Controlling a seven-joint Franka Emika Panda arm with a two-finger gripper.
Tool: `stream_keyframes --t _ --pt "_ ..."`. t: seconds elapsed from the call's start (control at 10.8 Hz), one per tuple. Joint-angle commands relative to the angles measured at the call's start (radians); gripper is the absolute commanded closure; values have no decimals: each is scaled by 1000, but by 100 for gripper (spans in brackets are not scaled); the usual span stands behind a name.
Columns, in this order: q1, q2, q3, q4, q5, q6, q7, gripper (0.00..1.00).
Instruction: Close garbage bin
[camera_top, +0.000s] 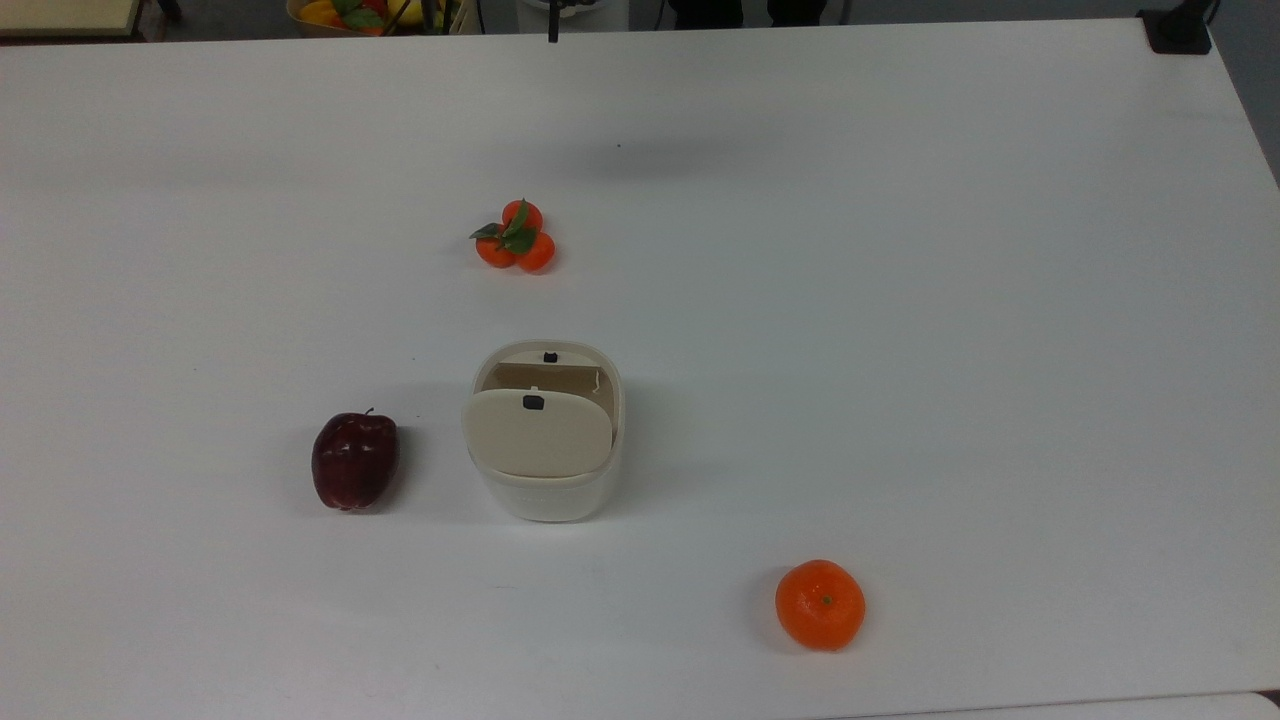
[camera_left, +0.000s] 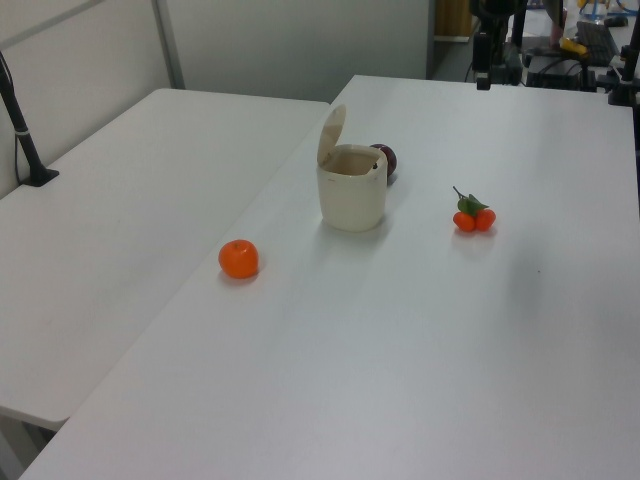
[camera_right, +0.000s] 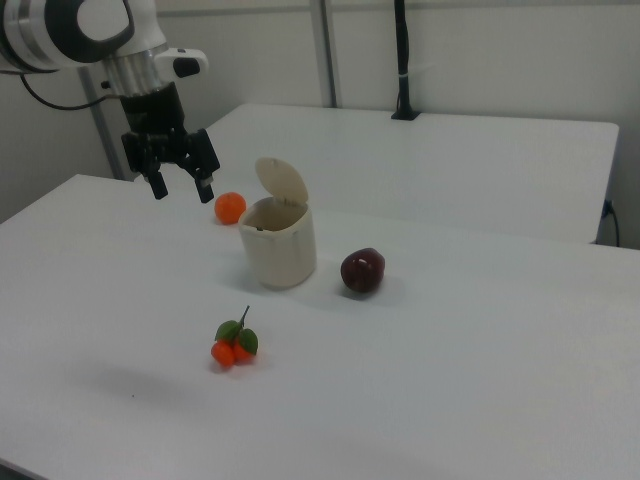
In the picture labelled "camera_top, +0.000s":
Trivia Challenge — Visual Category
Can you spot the cream swing bin lid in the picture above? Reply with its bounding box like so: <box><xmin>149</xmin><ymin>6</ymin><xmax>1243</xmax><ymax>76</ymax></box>
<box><xmin>462</xmin><ymin>387</ymin><xmax>615</xmax><ymax>479</ymax></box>

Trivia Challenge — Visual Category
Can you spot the cream plastic garbage bin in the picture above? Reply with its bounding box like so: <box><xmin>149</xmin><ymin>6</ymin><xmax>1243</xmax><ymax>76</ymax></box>
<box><xmin>462</xmin><ymin>340</ymin><xmax>627</xmax><ymax>524</ymax></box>

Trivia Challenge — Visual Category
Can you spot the dark red apple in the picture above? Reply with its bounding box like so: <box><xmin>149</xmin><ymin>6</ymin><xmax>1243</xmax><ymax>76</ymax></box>
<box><xmin>311</xmin><ymin>407</ymin><xmax>401</xmax><ymax>513</ymax></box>

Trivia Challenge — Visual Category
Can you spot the kumquat cluster with leaves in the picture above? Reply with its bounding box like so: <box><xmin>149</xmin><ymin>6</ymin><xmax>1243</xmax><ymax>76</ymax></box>
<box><xmin>469</xmin><ymin>198</ymin><xmax>558</xmax><ymax>274</ymax></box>

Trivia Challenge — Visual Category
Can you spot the black table clamp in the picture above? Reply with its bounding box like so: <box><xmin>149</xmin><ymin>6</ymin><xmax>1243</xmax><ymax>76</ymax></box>
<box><xmin>1138</xmin><ymin>0</ymin><xmax>1215</xmax><ymax>56</ymax></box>

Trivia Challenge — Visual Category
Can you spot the bowl of mixed fruit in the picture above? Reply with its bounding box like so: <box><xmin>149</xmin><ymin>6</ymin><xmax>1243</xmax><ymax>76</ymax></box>
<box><xmin>286</xmin><ymin>0</ymin><xmax>471</xmax><ymax>38</ymax></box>

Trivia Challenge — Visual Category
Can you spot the beige wooden board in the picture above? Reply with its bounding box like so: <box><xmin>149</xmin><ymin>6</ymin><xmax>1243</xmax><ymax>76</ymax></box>
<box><xmin>0</xmin><ymin>0</ymin><xmax>147</xmax><ymax>39</ymax></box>

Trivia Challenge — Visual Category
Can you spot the orange mandarin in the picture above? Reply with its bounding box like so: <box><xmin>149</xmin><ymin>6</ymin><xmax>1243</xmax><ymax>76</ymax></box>
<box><xmin>775</xmin><ymin>559</ymin><xmax>867</xmax><ymax>653</ymax></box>

